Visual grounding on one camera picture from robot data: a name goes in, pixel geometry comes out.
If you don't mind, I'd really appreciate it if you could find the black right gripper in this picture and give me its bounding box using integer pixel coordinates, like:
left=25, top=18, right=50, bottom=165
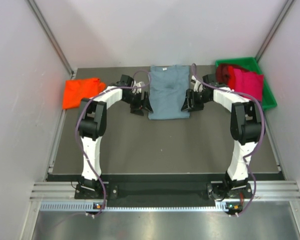
left=181, top=89, right=211, bottom=113

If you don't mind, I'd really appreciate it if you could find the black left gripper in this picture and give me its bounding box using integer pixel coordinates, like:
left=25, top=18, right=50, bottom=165
left=122, top=91, right=153, bottom=116

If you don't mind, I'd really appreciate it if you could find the blue grey t shirt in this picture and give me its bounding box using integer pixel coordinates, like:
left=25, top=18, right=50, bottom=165
left=148, top=65, right=190, bottom=120

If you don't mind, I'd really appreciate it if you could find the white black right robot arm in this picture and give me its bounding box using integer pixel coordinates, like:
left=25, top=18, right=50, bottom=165
left=181, top=74, right=265, bottom=198

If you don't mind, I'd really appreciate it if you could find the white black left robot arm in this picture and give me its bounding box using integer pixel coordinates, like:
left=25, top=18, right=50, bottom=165
left=75, top=74, right=153, bottom=199

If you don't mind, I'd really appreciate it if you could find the dark red t shirt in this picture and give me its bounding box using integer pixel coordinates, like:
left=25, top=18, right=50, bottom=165
left=216, top=63, right=248, bottom=84

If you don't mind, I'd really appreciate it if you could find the pink t shirt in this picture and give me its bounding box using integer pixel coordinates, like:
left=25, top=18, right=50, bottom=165
left=234, top=71, right=264, bottom=102

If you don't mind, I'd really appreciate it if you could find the orange folded t shirt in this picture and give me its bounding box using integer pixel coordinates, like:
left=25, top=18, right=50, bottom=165
left=62, top=77, right=106, bottom=110

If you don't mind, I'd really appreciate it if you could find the green plastic bin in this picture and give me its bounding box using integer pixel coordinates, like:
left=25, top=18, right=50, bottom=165
left=215, top=57, right=277, bottom=111

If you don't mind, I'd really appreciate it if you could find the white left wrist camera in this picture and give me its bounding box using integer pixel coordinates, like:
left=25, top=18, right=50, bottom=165
left=132, top=81, right=145, bottom=95

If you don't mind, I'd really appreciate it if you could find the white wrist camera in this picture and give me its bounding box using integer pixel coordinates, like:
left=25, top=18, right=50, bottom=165
left=132, top=81, right=145, bottom=95
left=190, top=76, right=204, bottom=93

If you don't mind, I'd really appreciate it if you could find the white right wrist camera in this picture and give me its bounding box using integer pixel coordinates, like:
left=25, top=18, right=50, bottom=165
left=190, top=76, right=204, bottom=93

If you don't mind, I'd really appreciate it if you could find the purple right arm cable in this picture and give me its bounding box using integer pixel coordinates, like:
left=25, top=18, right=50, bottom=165
left=189, top=62, right=265, bottom=216

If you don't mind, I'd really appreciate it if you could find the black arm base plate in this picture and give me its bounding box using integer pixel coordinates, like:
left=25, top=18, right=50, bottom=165
left=74, top=182, right=253, bottom=202

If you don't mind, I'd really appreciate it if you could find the grey slotted cable duct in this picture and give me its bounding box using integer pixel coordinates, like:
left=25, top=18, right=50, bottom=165
left=40, top=201, right=243, bottom=211

